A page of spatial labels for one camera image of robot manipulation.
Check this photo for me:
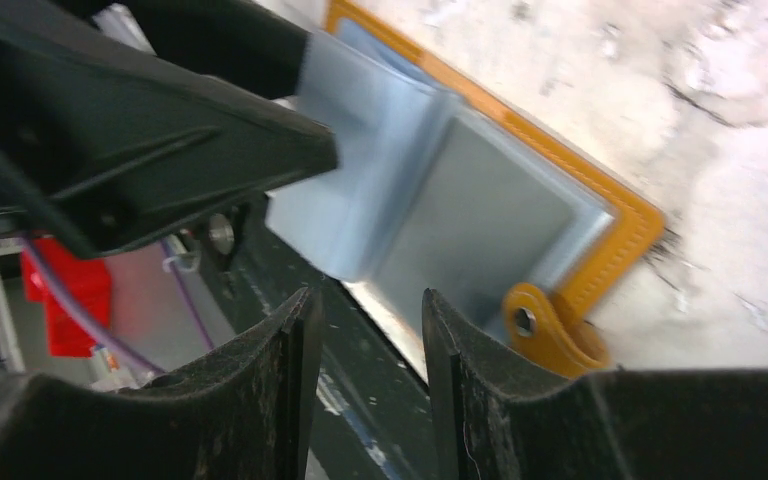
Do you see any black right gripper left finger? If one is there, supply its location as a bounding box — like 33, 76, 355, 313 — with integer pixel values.
0, 288, 323, 479

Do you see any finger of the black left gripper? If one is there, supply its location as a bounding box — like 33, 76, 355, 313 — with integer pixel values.
0, 1, 337, 259
52, 0, 311, 101

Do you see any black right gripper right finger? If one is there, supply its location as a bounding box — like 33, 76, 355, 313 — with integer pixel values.
422, 289, 768, 479

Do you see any yellow-brown card holder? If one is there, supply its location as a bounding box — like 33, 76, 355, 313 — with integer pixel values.
322, 0, 668, 380

